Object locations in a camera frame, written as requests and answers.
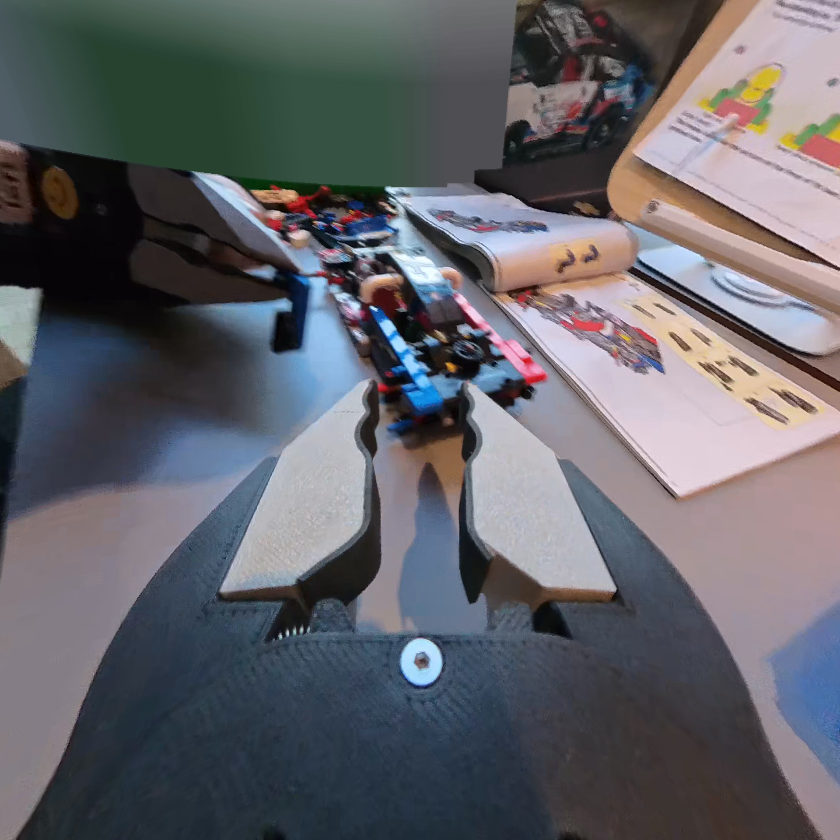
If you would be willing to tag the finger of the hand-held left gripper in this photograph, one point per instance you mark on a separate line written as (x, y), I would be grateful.
(197, 275)
(243, 216)

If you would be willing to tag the toy car set box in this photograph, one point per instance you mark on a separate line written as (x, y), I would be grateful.
(577, 79)

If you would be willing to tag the pile of loose toy pieces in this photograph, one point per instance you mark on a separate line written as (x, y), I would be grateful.
(341, 216)

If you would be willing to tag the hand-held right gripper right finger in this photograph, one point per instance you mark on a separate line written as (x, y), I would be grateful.
(531, 525)

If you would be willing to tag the white stand base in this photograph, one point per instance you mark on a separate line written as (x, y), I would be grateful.
(774, 315)

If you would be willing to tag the printed instruction sheet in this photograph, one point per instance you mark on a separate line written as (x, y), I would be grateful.
(774, 131)

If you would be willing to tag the blue L-shaped toy beam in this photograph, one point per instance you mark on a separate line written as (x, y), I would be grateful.
(300, 302)

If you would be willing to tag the wooden document stand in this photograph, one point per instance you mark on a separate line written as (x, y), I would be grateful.
(630, 184)

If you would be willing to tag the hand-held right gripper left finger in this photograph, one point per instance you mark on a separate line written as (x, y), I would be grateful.
(308, 518)

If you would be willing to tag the partly built toy car chassis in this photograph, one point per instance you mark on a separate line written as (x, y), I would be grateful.
(426, 328)

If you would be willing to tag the blue plastic bin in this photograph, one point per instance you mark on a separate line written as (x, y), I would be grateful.
(814, 689)

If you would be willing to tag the open building instruction booklet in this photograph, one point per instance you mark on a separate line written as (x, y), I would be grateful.
(590, 407)

